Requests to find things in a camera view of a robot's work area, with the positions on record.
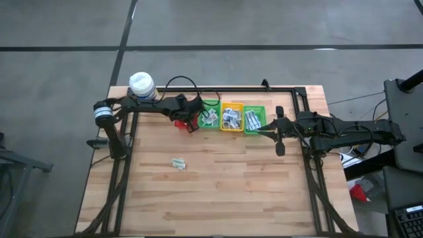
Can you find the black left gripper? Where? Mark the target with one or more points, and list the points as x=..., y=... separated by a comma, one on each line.
x=185, y=109

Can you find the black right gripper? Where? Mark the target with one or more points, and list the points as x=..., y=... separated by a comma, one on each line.
x=280, y=132

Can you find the fingertip fabric bandage pack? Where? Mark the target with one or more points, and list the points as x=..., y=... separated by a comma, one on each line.
x=255, y=124
x=249, y=116

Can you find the small grey printed packet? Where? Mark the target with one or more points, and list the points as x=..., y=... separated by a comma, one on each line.
x=226, y=123
x=236, y=114
x=239, y=121
x=227, y=115
x=233, y=123

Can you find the black arm base clamp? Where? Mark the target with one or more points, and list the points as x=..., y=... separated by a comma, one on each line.
x=97, y=142

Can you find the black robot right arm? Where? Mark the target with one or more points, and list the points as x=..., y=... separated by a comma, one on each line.
x=350, y=132

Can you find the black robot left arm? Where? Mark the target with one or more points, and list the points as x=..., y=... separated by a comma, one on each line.
x=138, y=104

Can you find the red plastic basket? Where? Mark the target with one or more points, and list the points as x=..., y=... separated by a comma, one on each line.
x=180, y=125

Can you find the green plastic basket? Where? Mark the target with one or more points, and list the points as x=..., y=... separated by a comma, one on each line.
x=261, y=109
x=215, y=105

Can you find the yellow plastic basket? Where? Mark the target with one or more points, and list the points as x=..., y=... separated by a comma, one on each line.
x=232, y=105

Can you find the black clamp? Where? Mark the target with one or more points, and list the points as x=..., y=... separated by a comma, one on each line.
x=265, y=84

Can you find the yellow Lysol wipes canister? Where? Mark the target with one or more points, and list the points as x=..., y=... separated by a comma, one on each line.
x=142, y=82

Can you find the white paper sheet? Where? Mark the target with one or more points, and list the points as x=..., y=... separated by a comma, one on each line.
x=351, y=162

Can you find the red object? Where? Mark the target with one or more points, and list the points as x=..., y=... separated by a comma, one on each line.
x=358, y=193

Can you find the black pole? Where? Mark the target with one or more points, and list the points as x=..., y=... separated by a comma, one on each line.
x=411, y=81

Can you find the black keyboard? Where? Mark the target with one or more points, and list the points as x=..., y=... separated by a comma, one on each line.
x=409, y=221

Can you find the grey metal stand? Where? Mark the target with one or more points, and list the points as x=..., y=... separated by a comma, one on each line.
x=20, y=163

